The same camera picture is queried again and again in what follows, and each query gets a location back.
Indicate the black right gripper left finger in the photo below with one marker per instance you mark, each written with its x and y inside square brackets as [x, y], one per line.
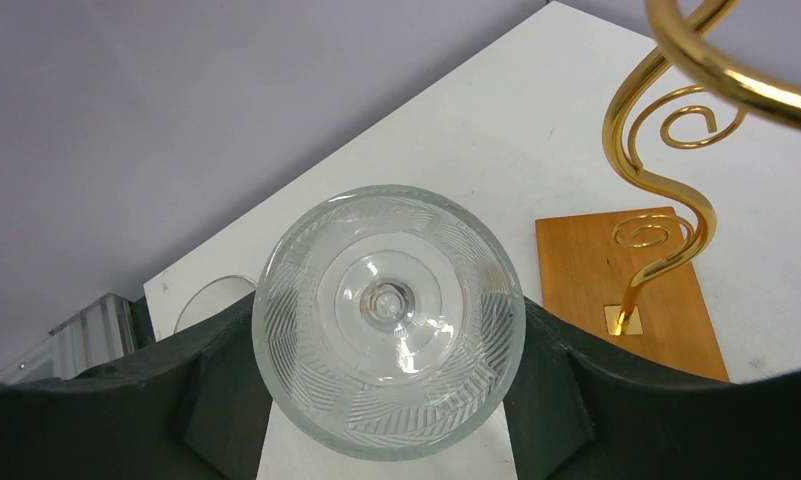
[192, 406]

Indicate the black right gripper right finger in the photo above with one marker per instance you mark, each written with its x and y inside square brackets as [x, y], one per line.
[582, 408]

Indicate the gold spiral rack wooden base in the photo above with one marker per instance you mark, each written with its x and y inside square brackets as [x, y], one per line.
[627, 277]

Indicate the patterned clear glass goblet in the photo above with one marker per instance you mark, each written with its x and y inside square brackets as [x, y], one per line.
[388, 323]

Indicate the clear champagne flute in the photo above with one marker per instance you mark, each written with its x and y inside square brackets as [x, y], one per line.
[213, 298]

